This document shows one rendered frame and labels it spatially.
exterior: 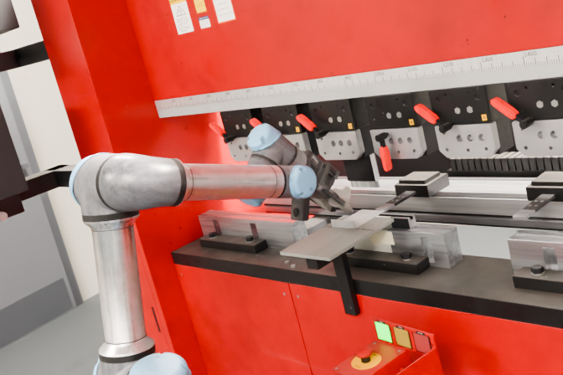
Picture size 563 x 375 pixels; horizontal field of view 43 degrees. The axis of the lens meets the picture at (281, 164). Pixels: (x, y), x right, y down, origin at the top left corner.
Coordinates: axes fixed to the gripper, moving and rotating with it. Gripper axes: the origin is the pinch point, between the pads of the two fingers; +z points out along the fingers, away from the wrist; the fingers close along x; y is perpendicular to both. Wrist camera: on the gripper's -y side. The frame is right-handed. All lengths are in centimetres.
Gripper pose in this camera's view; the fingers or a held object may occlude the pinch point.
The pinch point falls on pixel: (340, 211)
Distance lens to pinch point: 194.2
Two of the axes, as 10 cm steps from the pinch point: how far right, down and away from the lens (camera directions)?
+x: -6.7, 0.1, 7.4
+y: 3.8, -8.5, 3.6
